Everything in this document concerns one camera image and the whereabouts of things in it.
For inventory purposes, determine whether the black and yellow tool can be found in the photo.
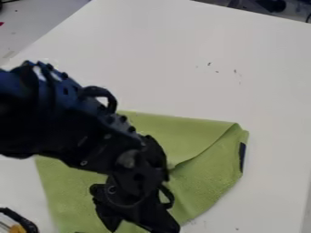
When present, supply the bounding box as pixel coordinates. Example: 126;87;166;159
0;207;42;233

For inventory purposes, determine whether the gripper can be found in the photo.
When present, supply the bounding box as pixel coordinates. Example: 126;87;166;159
88;169;183;233

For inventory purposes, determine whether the green cloth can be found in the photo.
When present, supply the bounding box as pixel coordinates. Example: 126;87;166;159
34;110;251;233

